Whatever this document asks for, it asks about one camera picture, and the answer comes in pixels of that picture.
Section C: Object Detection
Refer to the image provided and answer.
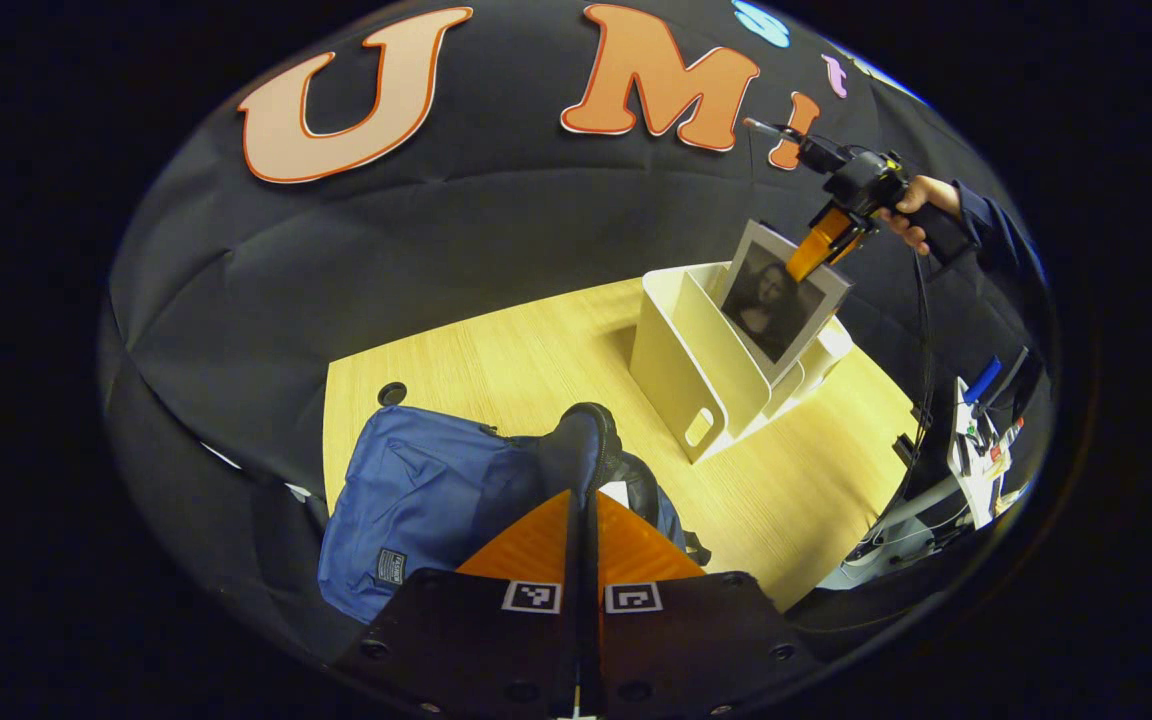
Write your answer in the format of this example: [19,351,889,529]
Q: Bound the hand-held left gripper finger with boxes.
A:
[331,490,585,716]
[584,490,822,716]

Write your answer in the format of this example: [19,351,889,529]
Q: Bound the white portrait cover book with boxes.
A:
[718,220,853,386]

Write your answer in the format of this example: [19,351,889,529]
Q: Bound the blue schoolbag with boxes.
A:
[316,402,712,626]

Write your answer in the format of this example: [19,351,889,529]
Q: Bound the white bookshelf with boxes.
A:
[628,262,855,464]

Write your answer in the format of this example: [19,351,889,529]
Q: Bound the blue marker pen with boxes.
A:
[963,357,1004,406]

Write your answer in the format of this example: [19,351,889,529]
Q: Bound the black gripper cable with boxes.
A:
[911,250,939,471]

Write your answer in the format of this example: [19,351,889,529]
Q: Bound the bundle of cables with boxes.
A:
[821,490,972,591]

